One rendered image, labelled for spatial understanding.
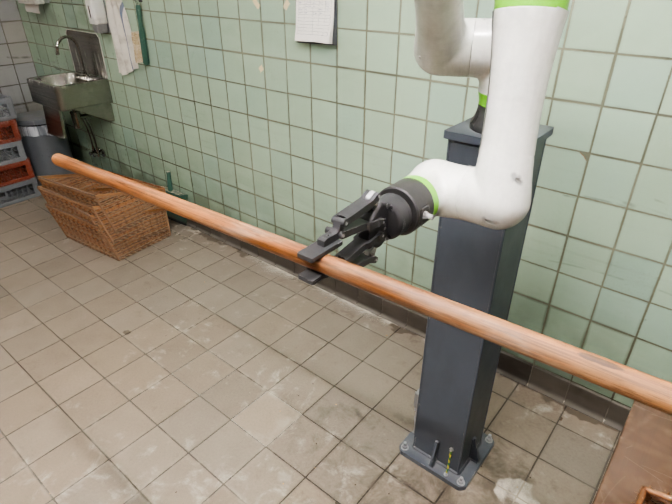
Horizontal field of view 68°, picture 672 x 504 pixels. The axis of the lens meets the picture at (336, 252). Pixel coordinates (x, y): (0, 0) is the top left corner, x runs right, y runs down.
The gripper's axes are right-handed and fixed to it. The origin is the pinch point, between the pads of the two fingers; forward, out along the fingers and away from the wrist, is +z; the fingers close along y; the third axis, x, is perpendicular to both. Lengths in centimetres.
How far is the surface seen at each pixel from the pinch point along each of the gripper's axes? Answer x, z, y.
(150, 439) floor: 93, -6, 118
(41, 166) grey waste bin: 368, -94, 99
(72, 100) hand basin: 303, -102, 40
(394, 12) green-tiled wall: 71, -128, -21
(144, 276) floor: 195, -69, 118
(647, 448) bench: -50, -57, 60
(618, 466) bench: -46, -48, 60
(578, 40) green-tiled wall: 4, -127, -17
